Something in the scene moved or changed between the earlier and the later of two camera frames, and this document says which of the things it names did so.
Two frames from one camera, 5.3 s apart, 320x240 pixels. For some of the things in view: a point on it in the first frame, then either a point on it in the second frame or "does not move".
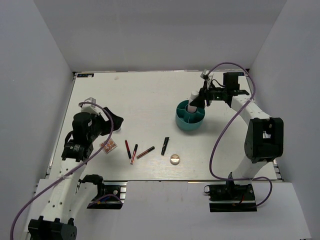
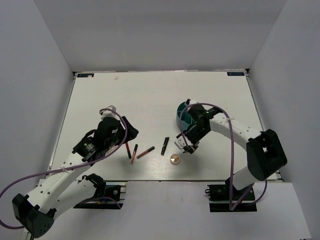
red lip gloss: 134,154 does not move
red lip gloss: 128,149 does not move
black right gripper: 199,102 to 194,147
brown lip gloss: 146,152 does not move
